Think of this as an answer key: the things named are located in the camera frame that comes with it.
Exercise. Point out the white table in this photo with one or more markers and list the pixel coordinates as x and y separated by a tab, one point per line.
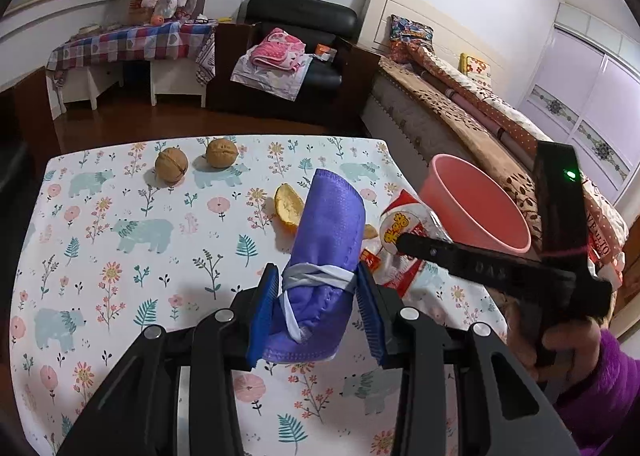
177	86

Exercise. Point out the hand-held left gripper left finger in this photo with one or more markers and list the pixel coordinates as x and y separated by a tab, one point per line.
262	316

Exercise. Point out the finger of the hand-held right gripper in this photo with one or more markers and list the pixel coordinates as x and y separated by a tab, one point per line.
475	266

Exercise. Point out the patterned mattress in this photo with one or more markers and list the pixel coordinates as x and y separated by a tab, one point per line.
410	121

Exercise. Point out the small orange box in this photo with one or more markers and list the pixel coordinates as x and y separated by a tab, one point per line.
325	52

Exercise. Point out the red and white snack packet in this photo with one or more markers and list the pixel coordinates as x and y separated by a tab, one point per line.
400	216

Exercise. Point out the person's right hand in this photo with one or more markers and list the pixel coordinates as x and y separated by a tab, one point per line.
572	343

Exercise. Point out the small orange peel piece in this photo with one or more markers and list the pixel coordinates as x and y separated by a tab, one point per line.
370	231

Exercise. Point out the pink rolled mat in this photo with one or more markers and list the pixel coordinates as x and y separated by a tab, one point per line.
480	109

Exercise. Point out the small orange fruit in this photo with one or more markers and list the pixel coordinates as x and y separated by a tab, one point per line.
157	20

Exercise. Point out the person's right forearm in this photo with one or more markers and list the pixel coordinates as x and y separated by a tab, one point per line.
605	396

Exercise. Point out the black leather armchair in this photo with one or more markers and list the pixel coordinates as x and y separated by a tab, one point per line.
325	76

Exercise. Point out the cream bed headboard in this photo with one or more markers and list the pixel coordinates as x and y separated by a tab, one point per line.
380	6

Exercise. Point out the pink folded blanket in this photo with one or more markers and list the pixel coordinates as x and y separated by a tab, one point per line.
277	51

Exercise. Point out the white printed cloth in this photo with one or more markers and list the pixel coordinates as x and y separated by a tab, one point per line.
270	81

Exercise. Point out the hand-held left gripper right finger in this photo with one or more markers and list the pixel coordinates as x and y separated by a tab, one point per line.
371	321

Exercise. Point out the pink plastic basin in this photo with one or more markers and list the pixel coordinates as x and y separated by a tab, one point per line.
465	206

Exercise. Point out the plaid tablecloth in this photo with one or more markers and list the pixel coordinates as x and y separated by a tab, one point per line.
125	44

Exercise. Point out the purple face mask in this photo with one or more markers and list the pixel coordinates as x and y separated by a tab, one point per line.
325	216

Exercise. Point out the floral bear print tablecloth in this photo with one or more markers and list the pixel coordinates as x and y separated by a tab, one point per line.
100	261

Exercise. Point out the yellow flower pillow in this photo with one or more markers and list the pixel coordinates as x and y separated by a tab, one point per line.
476	66

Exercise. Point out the walnut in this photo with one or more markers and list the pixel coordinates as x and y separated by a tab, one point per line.
222	153
171	165

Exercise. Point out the colourful patterned pillow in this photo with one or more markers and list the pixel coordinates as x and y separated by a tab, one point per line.
411	36

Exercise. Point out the brown paper bag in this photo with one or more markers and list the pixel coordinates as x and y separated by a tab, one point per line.
135	4

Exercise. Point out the lilac sliding door wardrobe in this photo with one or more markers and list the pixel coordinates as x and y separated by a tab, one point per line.
595	91

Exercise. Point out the dark wooden cabinet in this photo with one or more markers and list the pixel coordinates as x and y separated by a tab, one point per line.
30	121

